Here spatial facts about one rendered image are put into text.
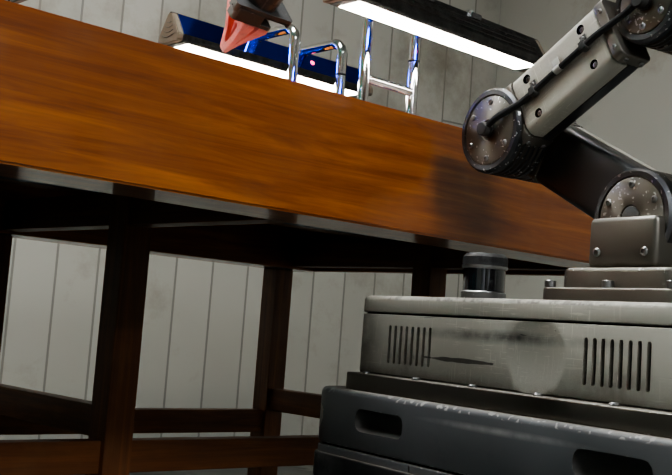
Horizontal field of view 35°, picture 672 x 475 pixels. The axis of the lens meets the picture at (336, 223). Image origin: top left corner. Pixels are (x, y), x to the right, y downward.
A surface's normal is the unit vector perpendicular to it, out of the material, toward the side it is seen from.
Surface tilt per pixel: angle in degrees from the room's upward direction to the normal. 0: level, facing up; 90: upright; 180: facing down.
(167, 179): 90
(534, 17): 90
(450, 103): 90
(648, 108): 90
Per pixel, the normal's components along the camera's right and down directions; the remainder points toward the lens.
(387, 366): -0.83, -0.11
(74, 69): 0.68, -0.02
